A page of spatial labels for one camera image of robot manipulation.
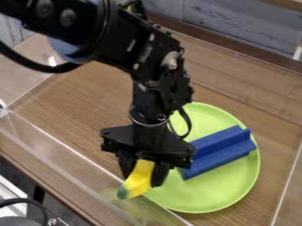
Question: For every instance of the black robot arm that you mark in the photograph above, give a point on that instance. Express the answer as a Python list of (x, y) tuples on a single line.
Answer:
[(111, 32)]

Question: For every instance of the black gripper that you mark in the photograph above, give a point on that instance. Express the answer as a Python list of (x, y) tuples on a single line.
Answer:
[(155, 143)]

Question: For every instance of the green plate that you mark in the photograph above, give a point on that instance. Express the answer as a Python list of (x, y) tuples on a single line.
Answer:
[(220, 187)]

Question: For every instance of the blue plastic block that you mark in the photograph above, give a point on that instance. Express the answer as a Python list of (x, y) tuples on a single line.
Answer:
[(217, 149)]

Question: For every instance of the clear acrylic enclosure wall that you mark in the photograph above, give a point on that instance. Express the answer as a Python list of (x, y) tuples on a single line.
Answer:
[(77, 176)]

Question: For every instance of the yellow toy banana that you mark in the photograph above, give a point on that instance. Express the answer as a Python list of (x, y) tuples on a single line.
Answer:
[(137, 182)]

